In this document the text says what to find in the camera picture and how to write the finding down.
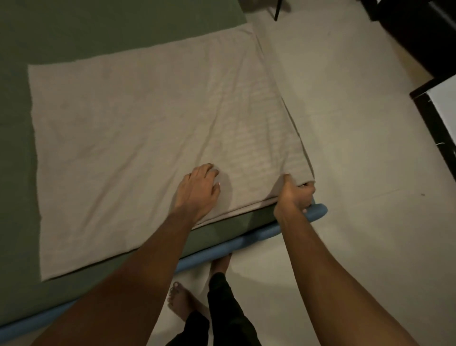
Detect person's right hand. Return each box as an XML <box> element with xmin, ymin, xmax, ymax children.
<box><xmin>273</xmin><ymin>173</ymin><xmax>316</xmax><ymax>222</ymax></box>

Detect black frame with white panel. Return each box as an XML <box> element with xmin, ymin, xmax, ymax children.
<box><xmin>409</xmin><ymin>74</ymin><xmax>456</xmax><ymax>180</ymax></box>

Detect black trousers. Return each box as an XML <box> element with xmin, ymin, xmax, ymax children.
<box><xmin>165</xmin><ymin>272</ymin><xmax>263</xmax><ymax>346</ymax></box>

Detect person's right forearm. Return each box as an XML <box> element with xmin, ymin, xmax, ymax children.
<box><xmin>280</xmin><ymin>211</ymin><xmax>418</xmax><ymax>346</ymax></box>

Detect blue foam edge padding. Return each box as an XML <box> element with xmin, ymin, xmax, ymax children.
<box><xmin>0</xmin><ymin>203</ymin><xmax>328</xmax><ymax>346</ymax></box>

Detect person's right foot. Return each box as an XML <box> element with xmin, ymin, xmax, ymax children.
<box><xmin>210</xmin><ymin>253</ymin><xmax>233</xmax><ymax>276</ymax></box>

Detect dark wooden cabinet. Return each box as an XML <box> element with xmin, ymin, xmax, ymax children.
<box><xmin>359</xmin><ymin>0</ymin><xmax>456</xmax><ymax>80</ymax></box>

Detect green bed sheet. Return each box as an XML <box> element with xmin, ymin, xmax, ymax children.
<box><xmin>0</xmin><ymin>0</ymin><xmax>283</xmax><ymax>328</ymax></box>

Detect person's left forearm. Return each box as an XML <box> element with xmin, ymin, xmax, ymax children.
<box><xmin>31</xmin><ymin>208</ymin><xmax>200</xmax><ymax>346</ymax></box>

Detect person's left hand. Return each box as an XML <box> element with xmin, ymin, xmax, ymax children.
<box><xmin>173</xmin><ymin>163</ymin><xmax>222</xmax><ymax>226</ymax></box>

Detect beige cloth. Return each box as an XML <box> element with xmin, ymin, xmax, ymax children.
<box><xmin>28</xmin><ymin>22</ymin><xmax>316</xmax><ymax>282</ymax></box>

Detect person's left foot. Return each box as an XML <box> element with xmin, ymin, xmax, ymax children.
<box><xmin>167</xmin><ymin>281</ymin><xmax>211</xmax><ymax>322</ymax></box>

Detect person's foot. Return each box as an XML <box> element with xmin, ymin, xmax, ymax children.
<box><xmin>167</xmin><ymin>281</ymin><xmax>211</xmax><ymax>322</ymax></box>
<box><xmin>210</xmin><ymin>253</ymin><xmax>233</xmax><ymax>276</ymax></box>

